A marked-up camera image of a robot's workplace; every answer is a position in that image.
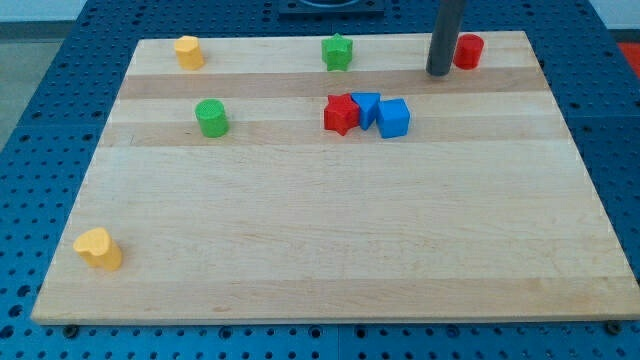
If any red cylinder block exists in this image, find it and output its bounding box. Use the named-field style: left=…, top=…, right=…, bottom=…
left=453, top=34, right=485, bottom=70

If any blue cube block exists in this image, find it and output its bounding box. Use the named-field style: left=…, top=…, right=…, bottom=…
left=377, top=98, right=411, bottom=139

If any green star block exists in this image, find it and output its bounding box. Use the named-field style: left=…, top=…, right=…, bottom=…
left=321, top=33, right=353, bottom=71

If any green cylinder block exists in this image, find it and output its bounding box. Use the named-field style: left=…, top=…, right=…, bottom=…
left=195, top=99, right=229, bottom=138

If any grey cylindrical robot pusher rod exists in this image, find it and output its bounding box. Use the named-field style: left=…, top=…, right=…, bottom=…
left=426, top=0, right=467, bottom=77

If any blue triangle block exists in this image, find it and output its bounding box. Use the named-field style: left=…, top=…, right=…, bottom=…
left=351, top=92, right=381, bottom=130

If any red star block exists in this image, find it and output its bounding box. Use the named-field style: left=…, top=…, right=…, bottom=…
left=324, top=93, right=360, bottom=136

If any yellow pentagon block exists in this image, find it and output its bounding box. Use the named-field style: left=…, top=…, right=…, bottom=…
left=174, top=35, right=205, bottom=70

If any light wooden board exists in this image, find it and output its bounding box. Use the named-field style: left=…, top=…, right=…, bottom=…
left=32, top=31, right=639, bottom=325

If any yellow heart block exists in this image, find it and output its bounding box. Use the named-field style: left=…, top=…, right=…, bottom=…
left=72, top=227, right=123, bottom=271

